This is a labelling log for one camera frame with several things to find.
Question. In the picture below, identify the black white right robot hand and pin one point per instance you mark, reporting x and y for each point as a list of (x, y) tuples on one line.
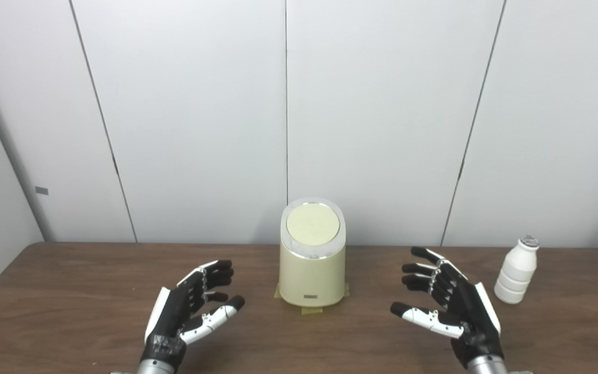
[(467, 311)]

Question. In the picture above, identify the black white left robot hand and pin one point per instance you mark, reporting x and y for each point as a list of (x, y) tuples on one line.
[(169, 317)]

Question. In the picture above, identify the small white plastic bottle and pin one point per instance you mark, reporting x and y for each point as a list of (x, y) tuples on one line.
[(514, 272)]

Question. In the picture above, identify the round cream bin lid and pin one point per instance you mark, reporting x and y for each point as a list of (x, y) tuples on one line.
[(313, 224)]

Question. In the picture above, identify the cream-colored trash bin body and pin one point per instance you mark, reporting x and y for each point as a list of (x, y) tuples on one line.
[(312, 278)]

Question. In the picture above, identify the small grey wall tag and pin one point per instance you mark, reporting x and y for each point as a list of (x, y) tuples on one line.
[(42, 190)]

